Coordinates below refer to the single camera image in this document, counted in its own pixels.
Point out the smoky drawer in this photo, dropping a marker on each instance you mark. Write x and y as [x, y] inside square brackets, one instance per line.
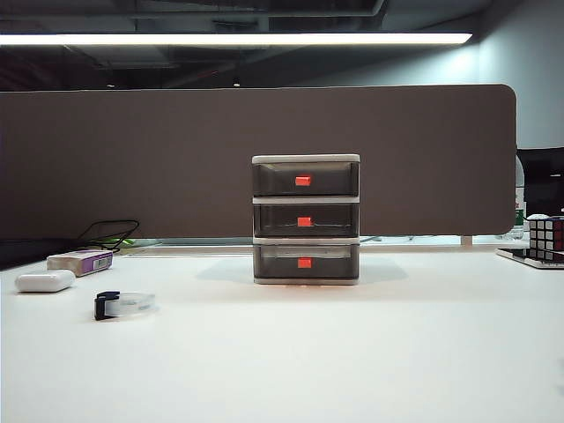
[273, 180]
[273, 264]
[273, 220]

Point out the transparent tape with black dispenser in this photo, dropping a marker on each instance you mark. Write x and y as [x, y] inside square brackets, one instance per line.
[128, 305]

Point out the smoky drawer under cabinet lid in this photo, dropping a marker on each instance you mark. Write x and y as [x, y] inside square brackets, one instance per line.
[273, 180]

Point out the smoky drawer at cabinet base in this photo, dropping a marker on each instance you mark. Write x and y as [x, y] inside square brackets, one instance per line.
[273, 264]

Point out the brown desk partition panel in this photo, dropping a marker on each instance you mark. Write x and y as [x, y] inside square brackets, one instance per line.
[132, 154]

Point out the long ceiling light strip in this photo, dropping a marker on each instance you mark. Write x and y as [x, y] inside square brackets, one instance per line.
[220, 39]

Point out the purple and white small box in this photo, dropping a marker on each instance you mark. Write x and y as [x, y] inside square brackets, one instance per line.
[75, 262]

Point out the white flat tablet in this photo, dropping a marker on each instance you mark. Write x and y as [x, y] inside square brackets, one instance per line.
[511, 254]

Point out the white earbuds case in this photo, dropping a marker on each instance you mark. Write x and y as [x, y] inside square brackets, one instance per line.
[44, 281]

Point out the black monitor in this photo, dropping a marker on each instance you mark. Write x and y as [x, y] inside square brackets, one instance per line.
[542, 176]

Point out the black Rubik's cube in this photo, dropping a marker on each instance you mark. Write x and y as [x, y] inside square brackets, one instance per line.
[546, 233]

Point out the white mini drawer cabinet frame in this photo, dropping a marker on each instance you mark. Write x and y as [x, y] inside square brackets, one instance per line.
[306, 157]

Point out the white partition foot bracket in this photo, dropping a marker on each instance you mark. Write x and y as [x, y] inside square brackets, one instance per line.
[466, 240]

